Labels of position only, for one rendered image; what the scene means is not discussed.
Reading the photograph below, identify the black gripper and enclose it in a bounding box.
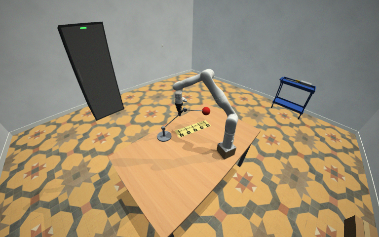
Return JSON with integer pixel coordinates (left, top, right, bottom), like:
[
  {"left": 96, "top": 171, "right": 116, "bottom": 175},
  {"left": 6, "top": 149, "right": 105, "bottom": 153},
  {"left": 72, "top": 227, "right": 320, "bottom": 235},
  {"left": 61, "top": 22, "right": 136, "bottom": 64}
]
[{"left": 175, "top": 103, "right": 183, "bottom": 116}]

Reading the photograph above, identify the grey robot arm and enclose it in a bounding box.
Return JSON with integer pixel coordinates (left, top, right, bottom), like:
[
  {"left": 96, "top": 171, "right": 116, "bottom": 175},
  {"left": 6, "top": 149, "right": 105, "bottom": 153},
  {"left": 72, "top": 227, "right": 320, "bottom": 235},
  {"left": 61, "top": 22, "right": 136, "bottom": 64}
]
[{"left": 173, "top": 69, "right": 238, "bottom": 149}]

